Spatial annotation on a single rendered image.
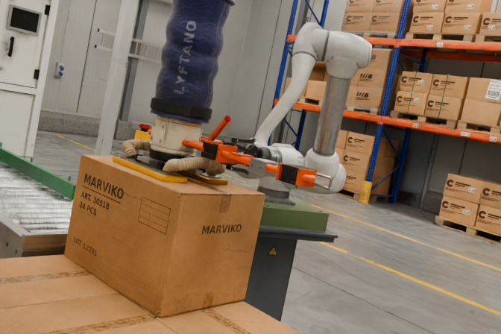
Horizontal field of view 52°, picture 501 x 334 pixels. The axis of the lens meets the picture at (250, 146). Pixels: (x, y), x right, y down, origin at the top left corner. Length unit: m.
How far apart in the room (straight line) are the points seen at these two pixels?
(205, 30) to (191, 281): 0.85
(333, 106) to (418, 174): 8.46
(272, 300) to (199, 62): 1.23
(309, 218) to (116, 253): 0.93
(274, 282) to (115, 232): 0.93
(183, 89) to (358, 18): 8.74
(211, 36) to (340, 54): 0.60
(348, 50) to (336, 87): 0.17
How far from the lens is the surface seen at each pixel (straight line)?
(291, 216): 2.35
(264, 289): 2.51
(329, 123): 2.32
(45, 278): 1.93
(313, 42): 2.20
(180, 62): 1.84
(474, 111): 9.00
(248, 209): 1.84
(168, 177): 1.74
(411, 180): 10.75
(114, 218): 1.88
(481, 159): 10.27
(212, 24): 1.88
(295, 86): 2.11
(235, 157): 1.64
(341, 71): 2.22
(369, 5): 10.39
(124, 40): 5.50
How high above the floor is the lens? 1.23
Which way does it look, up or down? 4 degrees down
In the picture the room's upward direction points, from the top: 11 degrees clockwise
